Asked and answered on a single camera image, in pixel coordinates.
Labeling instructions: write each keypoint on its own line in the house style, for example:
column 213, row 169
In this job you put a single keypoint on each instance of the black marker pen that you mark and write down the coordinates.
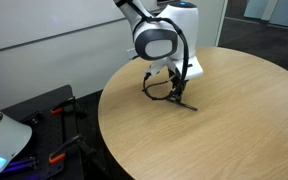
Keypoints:
column 182, row 104

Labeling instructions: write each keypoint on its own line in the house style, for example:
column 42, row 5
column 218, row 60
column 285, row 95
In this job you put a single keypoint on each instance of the round wooden table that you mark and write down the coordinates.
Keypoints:
column 240, row 131

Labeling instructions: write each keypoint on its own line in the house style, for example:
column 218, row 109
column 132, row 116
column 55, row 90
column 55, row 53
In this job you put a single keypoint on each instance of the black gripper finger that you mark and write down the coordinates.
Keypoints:
column 179, row 94
column 175, row 96

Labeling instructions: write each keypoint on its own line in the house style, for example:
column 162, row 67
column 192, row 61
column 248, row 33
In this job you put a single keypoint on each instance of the black perforated mounting board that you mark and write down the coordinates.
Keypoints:
column 49, row 133

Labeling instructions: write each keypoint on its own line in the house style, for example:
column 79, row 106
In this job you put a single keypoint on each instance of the orange black clamp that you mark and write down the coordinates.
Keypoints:
column 76, row 141
column 70, row 102

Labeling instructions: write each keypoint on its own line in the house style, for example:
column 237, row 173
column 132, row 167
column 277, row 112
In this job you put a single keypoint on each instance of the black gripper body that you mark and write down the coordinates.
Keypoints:
column 177, row 85

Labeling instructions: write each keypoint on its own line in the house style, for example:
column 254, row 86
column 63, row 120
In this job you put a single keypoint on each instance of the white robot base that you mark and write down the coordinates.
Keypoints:
column 14, row 136

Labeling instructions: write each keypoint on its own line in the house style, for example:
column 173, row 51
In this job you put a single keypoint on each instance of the orange black clamp near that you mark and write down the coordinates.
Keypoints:
column 76, row 141

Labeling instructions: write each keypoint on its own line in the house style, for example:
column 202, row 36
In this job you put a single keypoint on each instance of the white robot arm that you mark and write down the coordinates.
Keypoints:
column 167, row 39

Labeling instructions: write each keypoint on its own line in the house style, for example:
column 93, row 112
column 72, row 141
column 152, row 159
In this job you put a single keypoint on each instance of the orange black clamp far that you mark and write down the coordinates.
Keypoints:
column 70, row 102

